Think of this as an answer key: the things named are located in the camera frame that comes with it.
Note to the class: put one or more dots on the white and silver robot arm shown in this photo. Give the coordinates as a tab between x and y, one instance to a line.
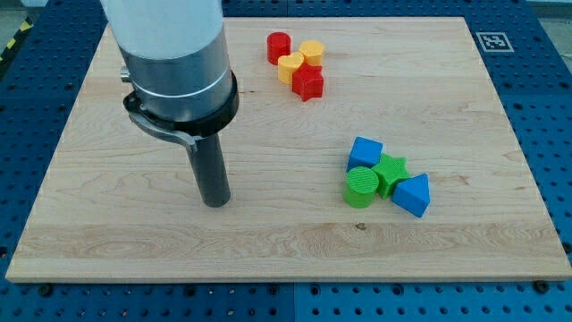
176	59

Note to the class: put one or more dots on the red star block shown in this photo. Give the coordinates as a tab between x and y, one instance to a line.
308	82

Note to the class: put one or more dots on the green star block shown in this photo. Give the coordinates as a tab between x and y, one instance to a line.
390	171

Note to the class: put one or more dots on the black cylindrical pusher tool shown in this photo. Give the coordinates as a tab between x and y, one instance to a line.
206	160

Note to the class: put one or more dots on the wooden board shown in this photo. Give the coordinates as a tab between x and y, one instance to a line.
118	206

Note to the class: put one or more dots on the green cylinder block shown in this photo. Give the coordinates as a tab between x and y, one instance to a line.
360	187

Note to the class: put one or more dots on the blue cube block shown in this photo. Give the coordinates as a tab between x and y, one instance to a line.
364	152

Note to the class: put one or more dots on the yellow heart block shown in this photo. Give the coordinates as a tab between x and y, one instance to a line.
287	65

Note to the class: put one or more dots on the yellow hexagon block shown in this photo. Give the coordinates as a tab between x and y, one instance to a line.
313	52

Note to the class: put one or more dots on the red cylinder block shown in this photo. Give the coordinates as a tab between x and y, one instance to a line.
277	44

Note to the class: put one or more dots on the blue triangle block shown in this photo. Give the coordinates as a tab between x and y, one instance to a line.
413	195

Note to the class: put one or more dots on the white fiducial marker tag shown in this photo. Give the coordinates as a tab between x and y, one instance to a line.
494	42

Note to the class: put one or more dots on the black and yellow hazard tape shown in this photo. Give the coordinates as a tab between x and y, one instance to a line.
14	45

